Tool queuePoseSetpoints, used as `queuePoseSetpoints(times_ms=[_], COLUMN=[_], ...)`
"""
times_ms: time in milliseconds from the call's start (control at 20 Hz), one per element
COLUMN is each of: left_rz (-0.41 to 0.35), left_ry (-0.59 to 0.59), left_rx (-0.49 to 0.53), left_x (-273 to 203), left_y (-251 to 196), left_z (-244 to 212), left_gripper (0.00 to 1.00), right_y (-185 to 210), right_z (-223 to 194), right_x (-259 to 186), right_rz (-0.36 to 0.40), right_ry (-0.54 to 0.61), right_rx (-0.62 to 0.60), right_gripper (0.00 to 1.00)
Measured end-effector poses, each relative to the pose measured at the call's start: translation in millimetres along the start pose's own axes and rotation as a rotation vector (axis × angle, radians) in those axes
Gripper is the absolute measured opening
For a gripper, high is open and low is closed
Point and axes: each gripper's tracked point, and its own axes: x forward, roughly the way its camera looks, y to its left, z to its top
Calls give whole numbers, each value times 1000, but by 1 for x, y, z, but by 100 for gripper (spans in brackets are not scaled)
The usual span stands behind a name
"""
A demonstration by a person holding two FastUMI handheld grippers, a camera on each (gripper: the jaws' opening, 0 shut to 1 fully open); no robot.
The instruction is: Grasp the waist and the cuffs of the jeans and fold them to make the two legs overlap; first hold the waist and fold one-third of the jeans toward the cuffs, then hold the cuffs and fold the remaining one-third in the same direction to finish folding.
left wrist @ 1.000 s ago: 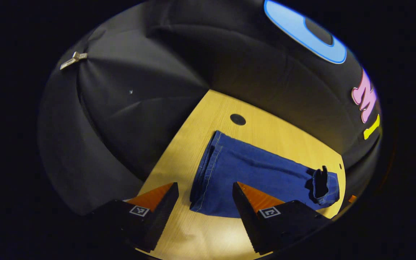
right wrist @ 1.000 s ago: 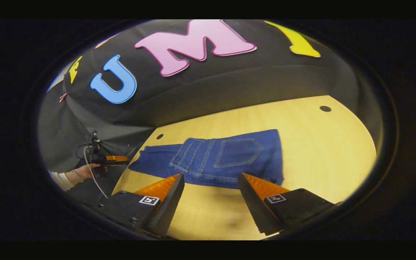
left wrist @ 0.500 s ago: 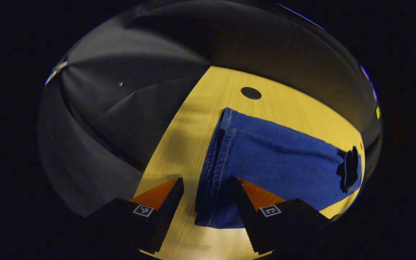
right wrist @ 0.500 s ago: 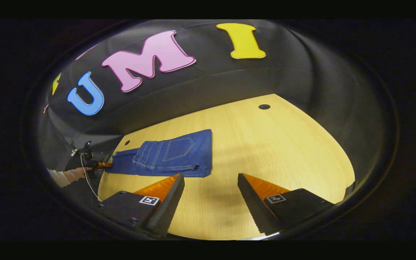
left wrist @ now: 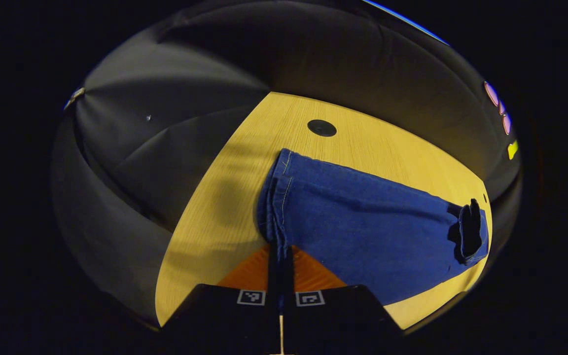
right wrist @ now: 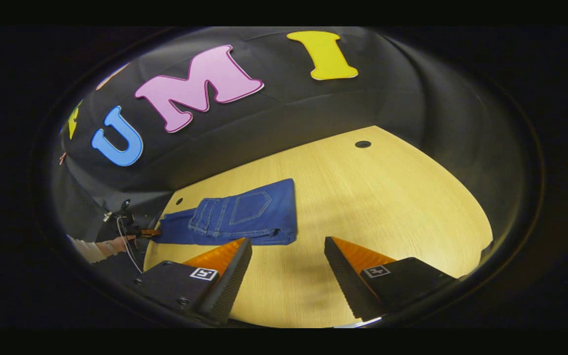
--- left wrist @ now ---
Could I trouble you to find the blue denim jeans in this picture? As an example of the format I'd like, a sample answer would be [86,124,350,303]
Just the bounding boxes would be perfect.
[256,148,491,307]

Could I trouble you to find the black backdrop cloth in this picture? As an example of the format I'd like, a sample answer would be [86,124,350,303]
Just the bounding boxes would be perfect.
[50,0,522,326]

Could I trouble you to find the silver metal clip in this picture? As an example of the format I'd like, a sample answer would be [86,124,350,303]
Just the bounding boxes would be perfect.
[63,87,86,111]

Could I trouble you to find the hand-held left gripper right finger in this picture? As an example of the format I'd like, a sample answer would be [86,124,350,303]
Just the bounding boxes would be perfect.
[282,244,404,354]

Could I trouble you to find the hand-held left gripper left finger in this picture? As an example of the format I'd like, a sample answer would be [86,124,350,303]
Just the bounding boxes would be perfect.
[162,244,282,354]

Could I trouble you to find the black round table grommet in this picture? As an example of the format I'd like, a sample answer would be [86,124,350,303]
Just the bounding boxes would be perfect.
[307,119,338,138]

